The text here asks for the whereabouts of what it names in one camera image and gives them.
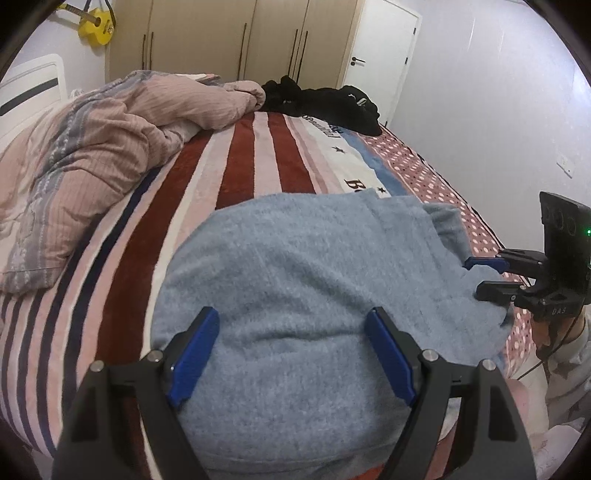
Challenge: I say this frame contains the grey-blue fleece pants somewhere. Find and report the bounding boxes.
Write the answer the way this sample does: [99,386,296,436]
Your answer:
[151,189,513,479]

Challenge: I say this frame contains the white bedroom door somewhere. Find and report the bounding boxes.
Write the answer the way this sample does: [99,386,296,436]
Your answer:
[341,0,429,127]

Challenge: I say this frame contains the grey star-print sleeve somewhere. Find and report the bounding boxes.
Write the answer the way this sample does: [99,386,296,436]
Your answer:
[546,306,590,430]

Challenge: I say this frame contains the striped dotted bed blanket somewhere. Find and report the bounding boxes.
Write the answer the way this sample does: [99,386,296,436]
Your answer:
[0,110,535,480]

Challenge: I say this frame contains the black clothes pile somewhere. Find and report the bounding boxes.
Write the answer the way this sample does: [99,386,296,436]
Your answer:
[262,75,383,137]

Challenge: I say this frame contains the pink ribbed duvet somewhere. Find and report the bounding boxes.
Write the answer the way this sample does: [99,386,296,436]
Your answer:
[1,70,266,295]

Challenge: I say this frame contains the beige wooden wardrobe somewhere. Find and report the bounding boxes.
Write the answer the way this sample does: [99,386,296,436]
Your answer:
[106,0,361,89]

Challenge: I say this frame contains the white bed headboard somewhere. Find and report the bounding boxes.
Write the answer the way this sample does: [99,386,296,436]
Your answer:
[0,54,68,149]

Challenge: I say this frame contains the black cable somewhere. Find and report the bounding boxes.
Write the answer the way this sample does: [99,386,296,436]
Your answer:
[512,313,581,381]

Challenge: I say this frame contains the black tracker camera box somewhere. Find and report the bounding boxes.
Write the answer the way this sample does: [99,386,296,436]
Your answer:
[539,192,590,291]

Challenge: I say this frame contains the white wall socket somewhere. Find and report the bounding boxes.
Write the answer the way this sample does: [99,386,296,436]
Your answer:
[556,154,574,178]

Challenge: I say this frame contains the yellow ukulele on wall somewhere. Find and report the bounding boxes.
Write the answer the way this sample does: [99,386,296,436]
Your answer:
[58,1,116,48]

